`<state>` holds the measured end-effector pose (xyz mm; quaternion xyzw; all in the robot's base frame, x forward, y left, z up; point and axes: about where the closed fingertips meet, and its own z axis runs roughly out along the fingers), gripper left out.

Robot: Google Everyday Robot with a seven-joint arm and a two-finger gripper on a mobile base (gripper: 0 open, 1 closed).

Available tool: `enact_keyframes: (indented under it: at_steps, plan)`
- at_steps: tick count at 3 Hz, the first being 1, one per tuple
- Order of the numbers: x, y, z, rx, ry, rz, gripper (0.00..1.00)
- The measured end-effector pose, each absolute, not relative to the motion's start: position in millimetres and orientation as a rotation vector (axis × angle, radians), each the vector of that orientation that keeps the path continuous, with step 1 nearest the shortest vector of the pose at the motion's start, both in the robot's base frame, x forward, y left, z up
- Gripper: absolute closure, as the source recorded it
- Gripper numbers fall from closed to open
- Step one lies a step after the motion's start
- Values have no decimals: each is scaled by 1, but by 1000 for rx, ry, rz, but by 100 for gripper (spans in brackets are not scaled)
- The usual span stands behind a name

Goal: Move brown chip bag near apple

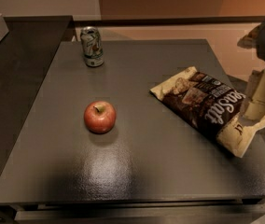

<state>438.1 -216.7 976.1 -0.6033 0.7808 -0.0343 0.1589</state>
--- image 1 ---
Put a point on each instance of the brown sea salt chip bag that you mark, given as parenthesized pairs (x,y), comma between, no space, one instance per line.
(211,107)

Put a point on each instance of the red apple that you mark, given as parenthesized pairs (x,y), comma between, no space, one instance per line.
(99,117)

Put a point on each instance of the green white soda can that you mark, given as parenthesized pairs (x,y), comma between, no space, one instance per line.
(92,48)

